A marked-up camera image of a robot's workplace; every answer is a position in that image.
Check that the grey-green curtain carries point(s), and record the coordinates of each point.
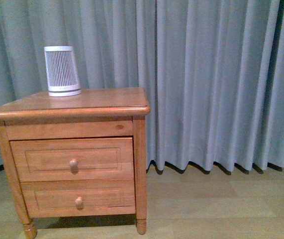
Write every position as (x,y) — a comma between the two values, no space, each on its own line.
(213,70)

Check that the wooden drawer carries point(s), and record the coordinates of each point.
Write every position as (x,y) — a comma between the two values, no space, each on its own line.
(73,159)
(79,198)

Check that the wooden nightstand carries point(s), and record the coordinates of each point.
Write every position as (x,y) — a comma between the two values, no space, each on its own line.
(94,113)

